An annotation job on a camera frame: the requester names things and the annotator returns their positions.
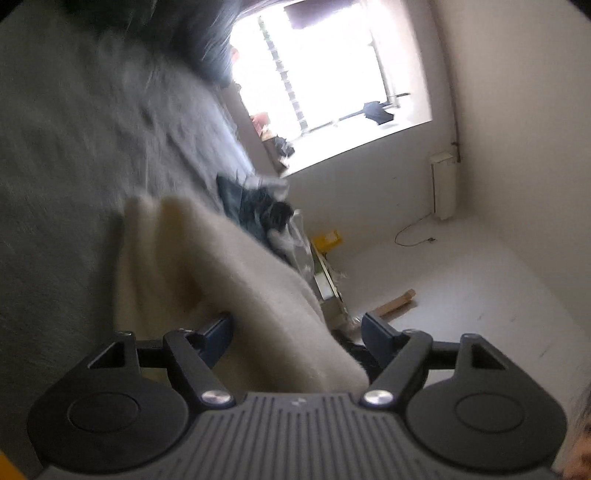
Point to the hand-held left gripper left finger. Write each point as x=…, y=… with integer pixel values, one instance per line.
x=217, y=337

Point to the window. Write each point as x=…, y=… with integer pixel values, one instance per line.
x=332, y=69

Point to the dark grey garment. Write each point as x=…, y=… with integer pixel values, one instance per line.
x=279, y=214

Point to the dark items on windowsill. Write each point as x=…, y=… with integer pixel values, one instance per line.
x=284, y=147

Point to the wooden plank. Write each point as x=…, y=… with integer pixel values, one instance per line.
x=392, y=303

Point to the blue pillows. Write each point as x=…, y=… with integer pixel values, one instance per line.
x=184, y=27

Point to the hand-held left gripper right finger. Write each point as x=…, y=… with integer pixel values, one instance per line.
x=376, y=334

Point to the curtain rod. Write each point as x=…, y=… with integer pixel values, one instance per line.
x=455, y=106

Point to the yellow box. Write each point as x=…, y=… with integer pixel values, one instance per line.
x=327, y=241

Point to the dark hanging cloth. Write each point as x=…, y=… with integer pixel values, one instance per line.
x=378, y=113

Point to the blue jeans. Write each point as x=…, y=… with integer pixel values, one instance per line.
x=235, y=198

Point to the white garment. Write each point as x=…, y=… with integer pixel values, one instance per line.
x=284, y=240

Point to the cream fleece garment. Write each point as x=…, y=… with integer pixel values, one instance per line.
x=240, y=286

